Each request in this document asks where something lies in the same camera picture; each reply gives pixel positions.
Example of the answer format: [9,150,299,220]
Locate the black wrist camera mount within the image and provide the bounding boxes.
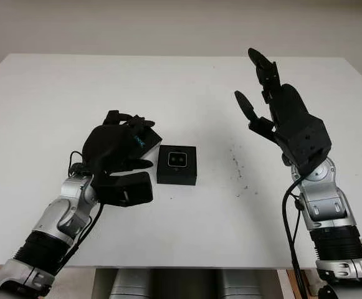
[92,171,154,208]
[280,115,333,174]

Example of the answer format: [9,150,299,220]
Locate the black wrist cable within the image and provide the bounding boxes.
[282,177,310,299]
[59,150,104,275]

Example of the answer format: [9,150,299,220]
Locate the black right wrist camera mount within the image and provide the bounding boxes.
[280,115,333,174]

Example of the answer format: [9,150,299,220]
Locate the white table leg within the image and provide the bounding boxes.
[276,269,295,299]

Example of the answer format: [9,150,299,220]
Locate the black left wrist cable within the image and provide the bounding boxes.
[59,150,104,275]

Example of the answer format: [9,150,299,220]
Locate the grey robot left thigh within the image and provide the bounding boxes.
[108,269,153,299]

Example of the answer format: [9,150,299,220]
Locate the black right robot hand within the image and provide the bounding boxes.
[234,47,313,157]

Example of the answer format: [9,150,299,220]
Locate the black box base foam insert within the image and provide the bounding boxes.
[156,145,198,186]

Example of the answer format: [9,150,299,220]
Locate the grey robot right thigh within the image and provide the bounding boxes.
[217,269,256,299]

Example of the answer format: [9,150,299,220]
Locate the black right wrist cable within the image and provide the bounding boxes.
[282,177,310,299]

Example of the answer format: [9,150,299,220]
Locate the black printed box lid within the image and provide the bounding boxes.
[132,127,163,158]

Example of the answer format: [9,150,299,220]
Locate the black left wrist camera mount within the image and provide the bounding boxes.
[92,171,154,208]

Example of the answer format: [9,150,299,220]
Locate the grey robot thigh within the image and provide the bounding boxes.
[217,269,256,299]
[108,269,153,299]

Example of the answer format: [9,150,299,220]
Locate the small silver depth camera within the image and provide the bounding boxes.
[167,151,188,169]

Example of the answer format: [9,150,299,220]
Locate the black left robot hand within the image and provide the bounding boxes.
[82,110,156,188]

